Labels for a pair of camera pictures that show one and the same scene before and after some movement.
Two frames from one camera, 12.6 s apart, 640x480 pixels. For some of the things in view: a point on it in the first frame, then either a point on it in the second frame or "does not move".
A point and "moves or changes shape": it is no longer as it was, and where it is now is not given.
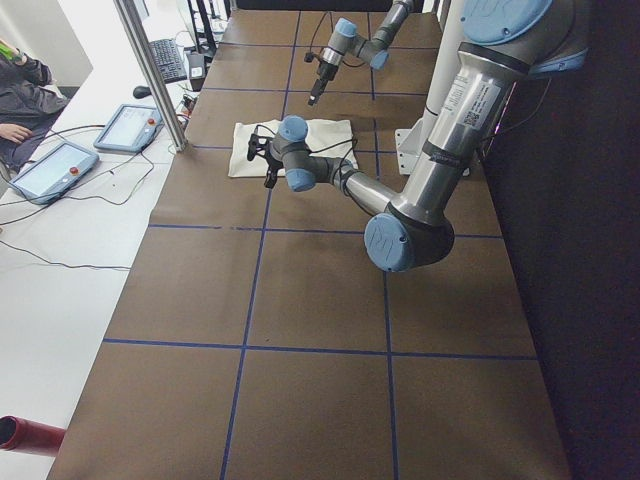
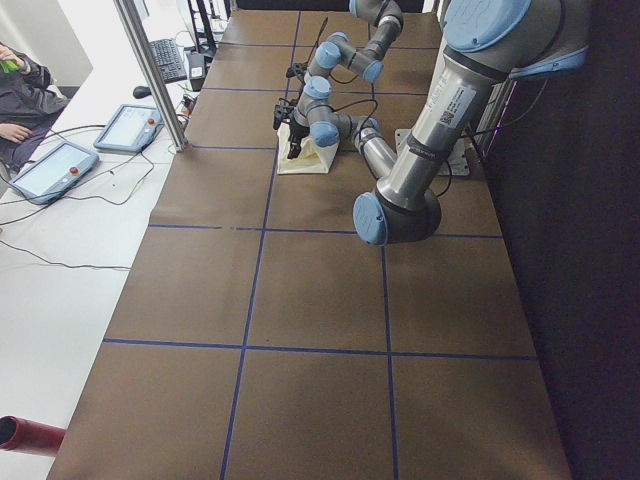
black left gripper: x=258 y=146 → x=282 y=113
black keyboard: x=168 y=59 does not move
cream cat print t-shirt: x=329 y=138 moves or changes shape
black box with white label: x=196 y=70 does not move
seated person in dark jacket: x=30 y=102 does not move
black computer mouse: x=141 y=91 does not move
